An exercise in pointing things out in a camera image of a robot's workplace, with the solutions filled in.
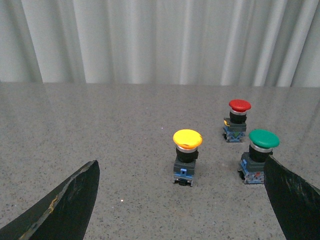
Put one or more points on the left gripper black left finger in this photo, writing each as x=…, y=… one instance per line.
x=63, y=214

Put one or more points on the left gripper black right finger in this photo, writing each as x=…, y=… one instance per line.
x=295, y=202

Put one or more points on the yellow mushroom push button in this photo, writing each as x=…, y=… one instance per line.
x=186, y=142

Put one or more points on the green mushroom push button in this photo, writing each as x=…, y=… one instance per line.
x=252, y=162

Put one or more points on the red mushroom push button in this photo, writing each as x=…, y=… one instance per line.
x=234, y=129

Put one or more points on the white pleated curtain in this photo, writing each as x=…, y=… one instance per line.
x=185, y=42

